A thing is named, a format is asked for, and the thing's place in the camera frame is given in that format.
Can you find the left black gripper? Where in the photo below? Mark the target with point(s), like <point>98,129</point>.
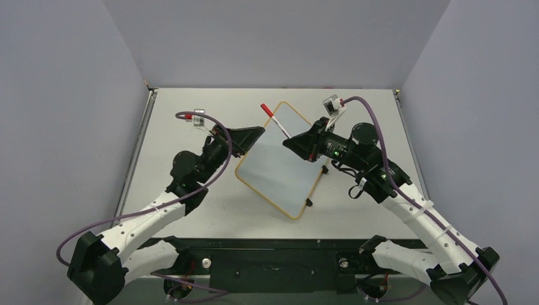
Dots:
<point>242,140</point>

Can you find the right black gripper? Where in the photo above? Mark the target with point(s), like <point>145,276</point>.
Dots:
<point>316,140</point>

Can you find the white red whiteboard marker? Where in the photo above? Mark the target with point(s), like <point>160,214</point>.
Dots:
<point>281,127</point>

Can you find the red marker cap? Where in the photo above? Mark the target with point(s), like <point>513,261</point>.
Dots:
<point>267,110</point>

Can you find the yellow framed whiteboard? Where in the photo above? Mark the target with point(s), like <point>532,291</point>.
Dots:
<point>277,174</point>

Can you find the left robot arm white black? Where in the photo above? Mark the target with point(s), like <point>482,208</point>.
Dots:
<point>99,263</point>

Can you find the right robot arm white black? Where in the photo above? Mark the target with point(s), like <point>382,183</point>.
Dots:
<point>453,267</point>

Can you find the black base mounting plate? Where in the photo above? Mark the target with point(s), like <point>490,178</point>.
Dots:
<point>272,266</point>

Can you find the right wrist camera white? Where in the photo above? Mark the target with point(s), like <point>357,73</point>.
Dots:
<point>335,109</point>

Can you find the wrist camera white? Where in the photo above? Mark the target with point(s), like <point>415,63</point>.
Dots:
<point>335,109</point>
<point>194,117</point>

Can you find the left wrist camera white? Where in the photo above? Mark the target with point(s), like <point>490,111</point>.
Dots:
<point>194,117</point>

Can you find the left aluminium rail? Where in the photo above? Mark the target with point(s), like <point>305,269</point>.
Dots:
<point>153,93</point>

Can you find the aluminium rail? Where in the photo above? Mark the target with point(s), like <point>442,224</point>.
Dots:
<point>410,143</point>
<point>153,93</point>

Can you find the right aluminium rail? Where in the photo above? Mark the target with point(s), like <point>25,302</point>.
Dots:
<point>410,143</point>

